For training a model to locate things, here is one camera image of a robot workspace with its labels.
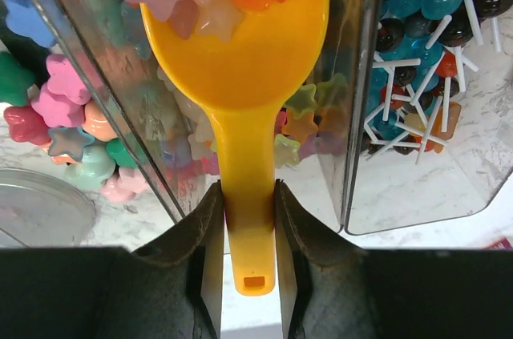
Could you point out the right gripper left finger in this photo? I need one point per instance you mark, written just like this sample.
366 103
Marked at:
169 288

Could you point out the yellow plastic scoop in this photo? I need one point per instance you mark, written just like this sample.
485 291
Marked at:
241 85

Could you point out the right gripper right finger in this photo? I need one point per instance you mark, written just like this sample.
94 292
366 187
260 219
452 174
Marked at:
331 288

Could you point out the clear four-compartment candy box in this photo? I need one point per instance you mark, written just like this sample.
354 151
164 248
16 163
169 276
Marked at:
370 128

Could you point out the clear round lid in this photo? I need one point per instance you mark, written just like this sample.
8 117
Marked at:
38 210

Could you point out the Roald Dahl book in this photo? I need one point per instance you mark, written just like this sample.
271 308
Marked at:
502 244

